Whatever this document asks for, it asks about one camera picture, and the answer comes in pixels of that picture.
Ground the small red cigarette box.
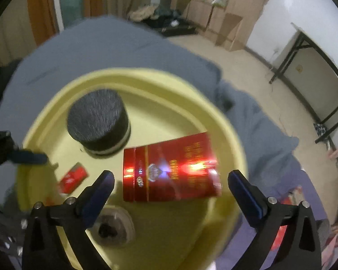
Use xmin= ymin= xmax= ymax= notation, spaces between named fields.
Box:
xmin=59 ymin=165 xmax=89 ymax=194

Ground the round silver tin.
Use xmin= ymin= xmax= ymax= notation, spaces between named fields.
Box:
xmin=94 ymin=206 xmax=136 ymax=248

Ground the black round jar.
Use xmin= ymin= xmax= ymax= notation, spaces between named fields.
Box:
xmin=67 ymin=88 xmax=131 ymax=157

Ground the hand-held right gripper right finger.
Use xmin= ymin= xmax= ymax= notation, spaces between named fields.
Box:
xmin=228 ymin=169 xmax=323 ymax=270

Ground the black frame folding table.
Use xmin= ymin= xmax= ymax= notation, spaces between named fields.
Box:
xmin=269 ymin=22 xmax=338 ymax=144

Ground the pile of clothes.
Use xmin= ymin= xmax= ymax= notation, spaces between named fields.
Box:
xmin=128 ymin=0 xmax=199 ymax=37

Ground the wooden wardrobe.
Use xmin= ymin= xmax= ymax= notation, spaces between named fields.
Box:
xmin=183 ymin=0 xmax=271 ymax=52

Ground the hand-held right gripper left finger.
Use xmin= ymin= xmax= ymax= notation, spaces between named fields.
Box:
xmin=22 ymin=170 xmax=116 ymax=270

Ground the orange curtain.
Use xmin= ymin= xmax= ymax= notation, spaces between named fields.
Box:
xmin=27 ymin=0 xmax=59 ymax=46

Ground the glossy red cigarette box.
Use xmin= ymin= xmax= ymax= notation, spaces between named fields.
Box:
xmin=123 ymin=132 xmax=222 ymax=202

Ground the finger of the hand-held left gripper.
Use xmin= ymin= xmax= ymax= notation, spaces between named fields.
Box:
xmin=10 ymin=146 xmax=48 ymax=165

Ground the dark patterned cloth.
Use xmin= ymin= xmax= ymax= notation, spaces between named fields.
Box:
xmin=0 ymin=200 xmax=24 ymax=270

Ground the yellow plastic basin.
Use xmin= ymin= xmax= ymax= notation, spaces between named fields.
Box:
xmin=16 ymin=68 xmax=247 ymax=270

